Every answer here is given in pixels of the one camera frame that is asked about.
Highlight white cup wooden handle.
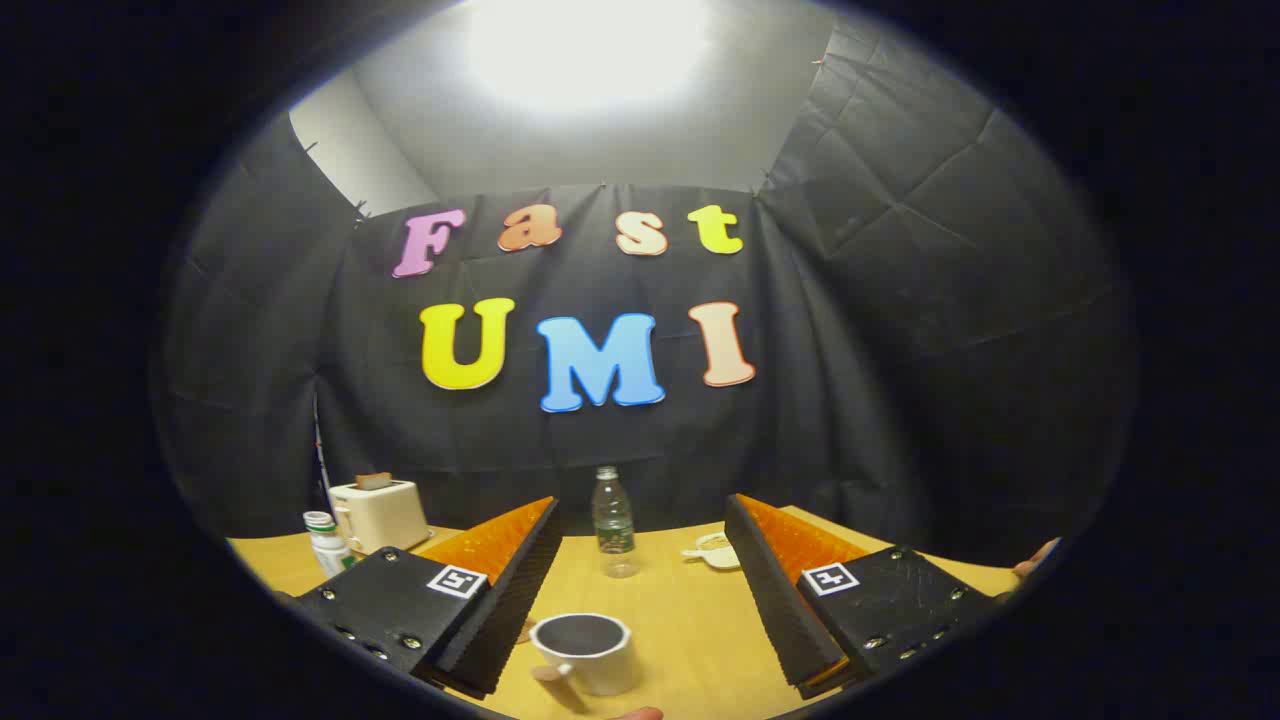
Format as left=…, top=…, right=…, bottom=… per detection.
left=528, top=612, right=637, bottom=698

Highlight ceiling light panel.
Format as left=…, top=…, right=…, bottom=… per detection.
left=465, top=0, right=716, bottom=111

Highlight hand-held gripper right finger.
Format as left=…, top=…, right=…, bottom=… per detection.
left=724, top=493, right=1001, bottom=701

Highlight white juice bottle green label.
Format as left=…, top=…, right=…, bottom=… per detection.
left=303, top=511, right=356, bottom=579

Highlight white divided dish with beans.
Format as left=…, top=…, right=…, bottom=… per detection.
left=681, top=532, right=743, bottom=572

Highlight clear plastic water bottle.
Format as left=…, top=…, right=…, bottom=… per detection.
left=591, top=465, right=641, bottom=580

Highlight wooden table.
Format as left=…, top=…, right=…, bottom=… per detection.
left=228, top=505, right=1021, bottom=720

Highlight cream toaster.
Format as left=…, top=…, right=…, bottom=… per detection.
left=328, top=479, right=433, bottom=557

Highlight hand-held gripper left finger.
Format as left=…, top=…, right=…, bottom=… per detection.
left=285, top=497, right=563, bottom=701

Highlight black backdrop cloth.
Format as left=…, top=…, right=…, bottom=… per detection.
left=150, top=10, right=1141, bottom=566

